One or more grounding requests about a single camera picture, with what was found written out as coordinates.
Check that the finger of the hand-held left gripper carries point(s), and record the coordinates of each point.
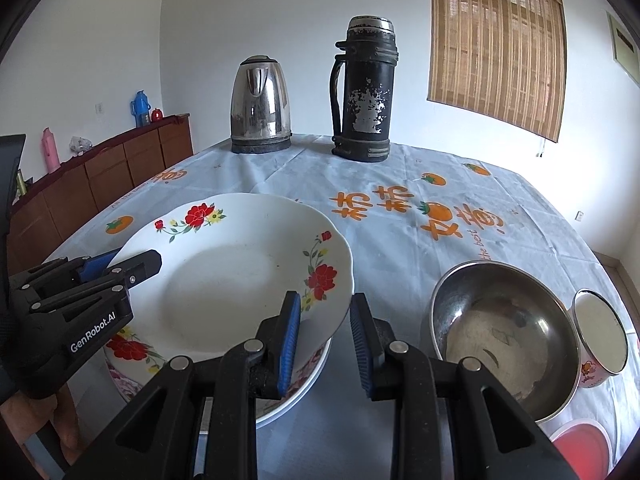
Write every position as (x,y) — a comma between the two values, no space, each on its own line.
(142,266)
(97,265)

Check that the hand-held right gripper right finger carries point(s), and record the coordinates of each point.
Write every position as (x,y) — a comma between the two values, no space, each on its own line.
(361,345)

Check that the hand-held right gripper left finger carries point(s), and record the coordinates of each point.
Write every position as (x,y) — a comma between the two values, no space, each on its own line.
(290,345)

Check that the pink flower rimmed plate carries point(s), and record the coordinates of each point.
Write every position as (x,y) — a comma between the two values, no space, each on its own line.
(307,375)

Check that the red flower white plate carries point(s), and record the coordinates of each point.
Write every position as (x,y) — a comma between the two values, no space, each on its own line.
(225,270)

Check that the stainless steel bowl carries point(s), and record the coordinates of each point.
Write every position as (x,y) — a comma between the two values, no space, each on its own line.
(500,340)

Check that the white enamel bowl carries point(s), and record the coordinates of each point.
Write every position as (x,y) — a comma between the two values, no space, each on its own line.
(600,330)

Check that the red plastic bowl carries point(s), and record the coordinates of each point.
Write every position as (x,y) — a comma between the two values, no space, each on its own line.
(582,452)

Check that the person's left hand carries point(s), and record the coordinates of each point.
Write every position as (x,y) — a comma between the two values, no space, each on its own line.
(67,420)

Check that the brown wooden sideboard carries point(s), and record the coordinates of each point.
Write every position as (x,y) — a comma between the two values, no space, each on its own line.
(100,180)

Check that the clear plastic bag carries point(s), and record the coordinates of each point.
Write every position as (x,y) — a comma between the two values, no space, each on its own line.
(80,145)

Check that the pink thermos bottle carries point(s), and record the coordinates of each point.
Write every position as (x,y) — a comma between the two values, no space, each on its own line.
(50,152)

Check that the small red jar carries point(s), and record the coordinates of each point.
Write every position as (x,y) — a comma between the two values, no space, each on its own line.
(157,115)

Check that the blue thermos jug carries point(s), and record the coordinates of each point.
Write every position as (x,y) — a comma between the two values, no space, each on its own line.
(141,110)

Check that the printed light blue tablecloth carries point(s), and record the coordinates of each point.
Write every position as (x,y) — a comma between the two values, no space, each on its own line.
(425,195)

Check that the stainless steel electric kettle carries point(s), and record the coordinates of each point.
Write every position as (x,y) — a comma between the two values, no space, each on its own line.
(260,105)

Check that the worn black thermos flask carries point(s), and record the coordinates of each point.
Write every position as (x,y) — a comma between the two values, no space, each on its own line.
(367,85)

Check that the bamboo window blind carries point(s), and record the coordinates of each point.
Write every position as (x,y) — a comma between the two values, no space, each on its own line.
(500,45)

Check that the green framed wall panel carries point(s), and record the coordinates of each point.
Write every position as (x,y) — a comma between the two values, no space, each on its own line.
(625,50)

